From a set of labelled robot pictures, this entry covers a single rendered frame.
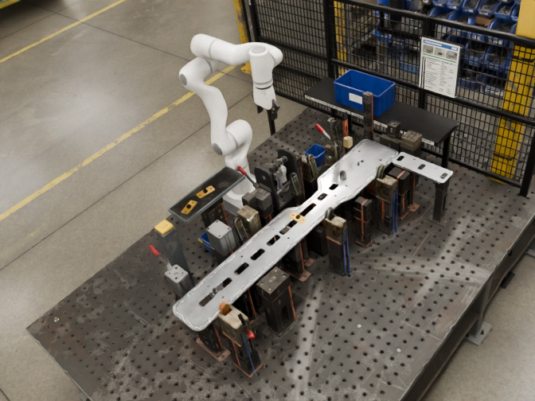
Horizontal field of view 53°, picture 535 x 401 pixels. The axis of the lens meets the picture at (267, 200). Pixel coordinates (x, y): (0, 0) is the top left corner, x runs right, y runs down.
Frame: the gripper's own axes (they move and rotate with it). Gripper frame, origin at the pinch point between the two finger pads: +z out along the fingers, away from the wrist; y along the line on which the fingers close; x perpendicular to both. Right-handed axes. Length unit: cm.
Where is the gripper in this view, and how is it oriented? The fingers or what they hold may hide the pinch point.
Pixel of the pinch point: (267, 114)
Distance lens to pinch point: 242.0
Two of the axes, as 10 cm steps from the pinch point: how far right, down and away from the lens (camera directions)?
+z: 1.1, 7.2, 6.9
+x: 7.1, -5.4, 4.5
